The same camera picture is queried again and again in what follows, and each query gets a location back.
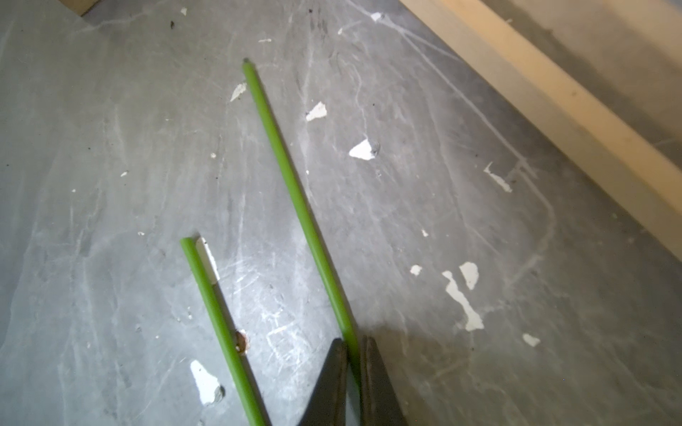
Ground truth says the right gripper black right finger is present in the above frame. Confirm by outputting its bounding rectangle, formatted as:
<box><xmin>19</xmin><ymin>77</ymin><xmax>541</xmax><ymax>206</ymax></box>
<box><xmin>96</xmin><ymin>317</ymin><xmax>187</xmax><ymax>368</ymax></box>
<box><xmin>360</xmin><ymin>335</ymin><xmax>408</xmax><ymax>426</ymax></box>

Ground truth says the wooden clothes rack frame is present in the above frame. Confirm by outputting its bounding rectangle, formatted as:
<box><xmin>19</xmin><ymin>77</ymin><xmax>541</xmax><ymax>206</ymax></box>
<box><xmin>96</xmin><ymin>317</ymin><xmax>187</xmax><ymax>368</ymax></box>
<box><xmin>55</xmin><ymin>0</ymin><xmax>682</xmax><ymax>262</ymax></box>

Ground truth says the white artificial tulip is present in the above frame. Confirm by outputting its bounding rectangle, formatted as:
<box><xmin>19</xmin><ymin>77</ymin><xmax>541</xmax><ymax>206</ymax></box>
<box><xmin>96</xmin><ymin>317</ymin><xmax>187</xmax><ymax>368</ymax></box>
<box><xmin>243</xmin><ymin>59</ymin><xmax>362</xmax><ymax>383</ymax></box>

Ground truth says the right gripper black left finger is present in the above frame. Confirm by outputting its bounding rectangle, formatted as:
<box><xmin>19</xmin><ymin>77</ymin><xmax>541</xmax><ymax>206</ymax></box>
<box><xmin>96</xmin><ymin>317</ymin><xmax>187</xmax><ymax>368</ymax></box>
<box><xmin>299</xmin><ymin>338</ymin><xmax>348</xmax><ymax>426</ymax></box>

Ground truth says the yellow artificial tulip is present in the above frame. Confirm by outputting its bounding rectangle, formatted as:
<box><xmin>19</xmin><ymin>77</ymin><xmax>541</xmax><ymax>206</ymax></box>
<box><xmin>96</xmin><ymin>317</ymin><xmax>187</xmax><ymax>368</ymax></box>
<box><xmin>180</xmin><ymin>237</ymin><xmax>266</xmax><ymax>425</ymax></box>

